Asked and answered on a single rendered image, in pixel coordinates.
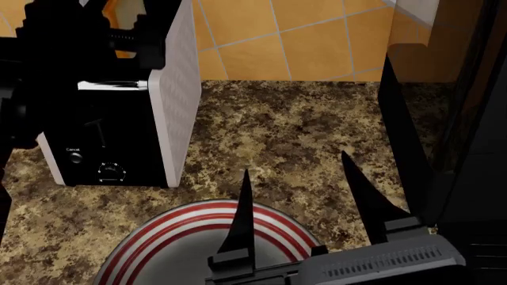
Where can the black toaster with white sides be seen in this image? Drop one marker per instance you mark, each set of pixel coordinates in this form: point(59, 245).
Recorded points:
point(174, 98)

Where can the black toaster dial knob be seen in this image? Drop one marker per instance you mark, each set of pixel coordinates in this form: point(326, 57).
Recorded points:
point(112, 172)

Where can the black toaster lever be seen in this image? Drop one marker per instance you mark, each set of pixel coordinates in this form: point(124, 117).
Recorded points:
point(97, 130)

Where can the round black cancel button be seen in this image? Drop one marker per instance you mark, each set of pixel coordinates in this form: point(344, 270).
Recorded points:
point(75, 157)

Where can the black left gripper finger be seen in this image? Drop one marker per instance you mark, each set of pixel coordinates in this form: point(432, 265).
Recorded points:
point(152, 41)

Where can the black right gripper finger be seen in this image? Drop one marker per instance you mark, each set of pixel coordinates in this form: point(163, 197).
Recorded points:
point(242, 225)
point(368, 202)

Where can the white plate with red rings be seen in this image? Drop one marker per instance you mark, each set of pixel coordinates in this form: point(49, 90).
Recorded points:
point(170, 246)

